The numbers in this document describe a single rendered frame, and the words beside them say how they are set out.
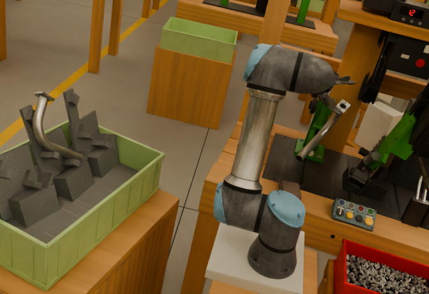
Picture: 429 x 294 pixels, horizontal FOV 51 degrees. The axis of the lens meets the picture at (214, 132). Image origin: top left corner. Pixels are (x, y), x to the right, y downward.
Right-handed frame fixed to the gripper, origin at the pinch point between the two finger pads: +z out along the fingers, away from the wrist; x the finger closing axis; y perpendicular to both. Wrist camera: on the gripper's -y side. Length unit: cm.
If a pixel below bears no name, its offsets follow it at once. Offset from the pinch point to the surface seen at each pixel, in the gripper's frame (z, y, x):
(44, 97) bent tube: -90, 21, -63
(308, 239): 12, -8, -54
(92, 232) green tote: -54, 15, -91
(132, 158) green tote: -61, -14, -61
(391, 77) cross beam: 17.5, -20.0, 31.3
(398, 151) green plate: 25.6, 2.7, -9.6
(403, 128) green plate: 21.8, 7.5, -2.9
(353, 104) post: 8.8, -25.7, 13.0
